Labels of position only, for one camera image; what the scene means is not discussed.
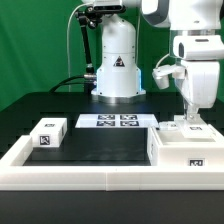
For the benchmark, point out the black camera on mount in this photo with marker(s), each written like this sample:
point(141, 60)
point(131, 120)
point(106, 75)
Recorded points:
point(106, 7)

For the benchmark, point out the white U-shaped border frame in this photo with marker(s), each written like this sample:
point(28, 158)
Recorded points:
point(16, 175)

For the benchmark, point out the white cabinet top block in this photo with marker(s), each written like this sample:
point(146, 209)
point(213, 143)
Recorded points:
point(49, 132)

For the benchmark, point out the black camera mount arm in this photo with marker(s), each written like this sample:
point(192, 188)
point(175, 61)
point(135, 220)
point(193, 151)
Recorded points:
point(87, 19)

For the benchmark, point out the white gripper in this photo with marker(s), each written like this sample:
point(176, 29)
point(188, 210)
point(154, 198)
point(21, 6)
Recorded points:
point(198, 83)

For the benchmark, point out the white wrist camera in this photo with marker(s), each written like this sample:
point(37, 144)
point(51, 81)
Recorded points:
point(161, 74)

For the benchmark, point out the white marker base plate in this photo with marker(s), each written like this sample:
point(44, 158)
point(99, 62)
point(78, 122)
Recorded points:
point(116, 121)

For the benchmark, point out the white cabinet body box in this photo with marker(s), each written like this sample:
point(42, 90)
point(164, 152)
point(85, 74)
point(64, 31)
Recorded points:
point(169, 148)

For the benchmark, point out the white cabinet door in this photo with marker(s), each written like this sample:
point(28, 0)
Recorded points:
point(193, 127)
point(168, 126)

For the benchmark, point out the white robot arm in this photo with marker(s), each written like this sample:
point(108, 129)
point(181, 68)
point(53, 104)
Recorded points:
point(117, 76)

